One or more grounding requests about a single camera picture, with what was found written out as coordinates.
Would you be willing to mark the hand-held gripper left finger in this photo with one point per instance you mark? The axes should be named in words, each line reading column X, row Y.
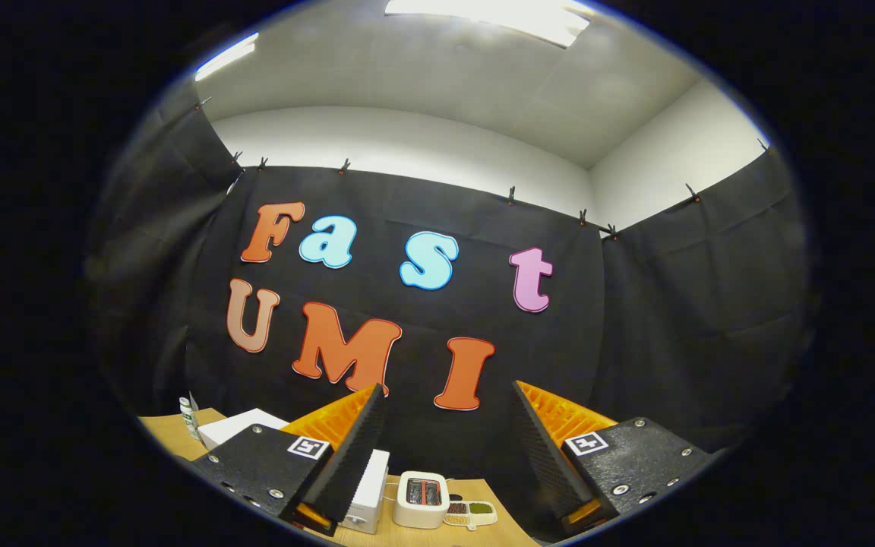
column 350, row 456

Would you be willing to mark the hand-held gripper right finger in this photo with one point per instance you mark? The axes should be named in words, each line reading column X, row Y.
column 544, row 456

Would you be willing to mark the white microwave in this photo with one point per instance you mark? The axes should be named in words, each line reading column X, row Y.
column 371, row 486

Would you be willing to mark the white toaster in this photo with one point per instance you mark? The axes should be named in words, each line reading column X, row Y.
column 421, row 507

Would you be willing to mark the white divided bean dish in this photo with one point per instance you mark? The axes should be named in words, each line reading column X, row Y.
column 472, row 513

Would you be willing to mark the small white bottle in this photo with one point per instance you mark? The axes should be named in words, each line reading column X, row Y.
column 189, row 418

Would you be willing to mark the row of black cloth clips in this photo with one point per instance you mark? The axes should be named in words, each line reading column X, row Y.
column 344, row 165

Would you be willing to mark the ceiling light strip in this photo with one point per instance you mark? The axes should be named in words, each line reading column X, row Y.
column 226, row 56

